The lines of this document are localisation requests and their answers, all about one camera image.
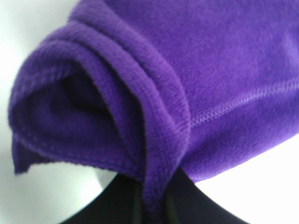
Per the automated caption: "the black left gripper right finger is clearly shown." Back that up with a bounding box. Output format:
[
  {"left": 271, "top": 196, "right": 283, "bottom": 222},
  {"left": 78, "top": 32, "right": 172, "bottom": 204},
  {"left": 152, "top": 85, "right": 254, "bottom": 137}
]
[{"left": 164, "top": 168, "right": 246, "bottom": 224}]

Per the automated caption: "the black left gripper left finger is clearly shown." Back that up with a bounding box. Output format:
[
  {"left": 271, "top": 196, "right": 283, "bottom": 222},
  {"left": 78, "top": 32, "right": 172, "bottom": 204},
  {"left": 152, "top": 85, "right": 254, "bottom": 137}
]
[{"left": 62, "top": 174, "right": 144, "bottom": 224}]

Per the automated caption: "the purple microfiber towel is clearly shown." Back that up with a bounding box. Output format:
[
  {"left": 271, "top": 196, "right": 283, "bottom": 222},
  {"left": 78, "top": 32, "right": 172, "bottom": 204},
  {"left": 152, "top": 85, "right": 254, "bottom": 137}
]
[{"left": 8, "top": 0, "right": 299, "bottom": 224}]

